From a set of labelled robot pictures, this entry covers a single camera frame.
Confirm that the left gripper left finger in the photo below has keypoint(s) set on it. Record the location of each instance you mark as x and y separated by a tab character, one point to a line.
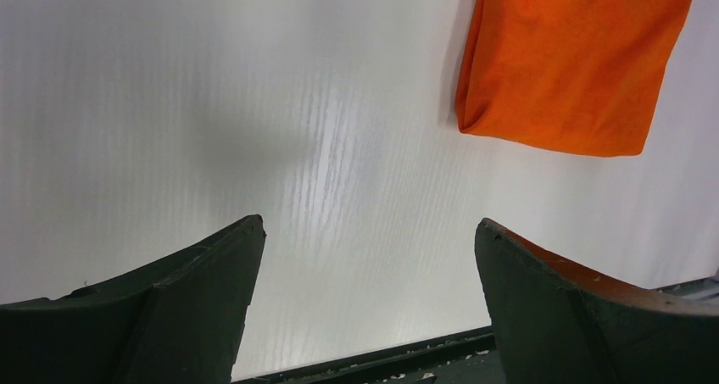
179	319

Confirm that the orange t-shirt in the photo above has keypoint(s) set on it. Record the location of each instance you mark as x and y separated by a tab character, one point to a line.
571	76

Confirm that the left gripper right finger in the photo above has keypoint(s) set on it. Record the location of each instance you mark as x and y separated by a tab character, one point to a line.
557	321

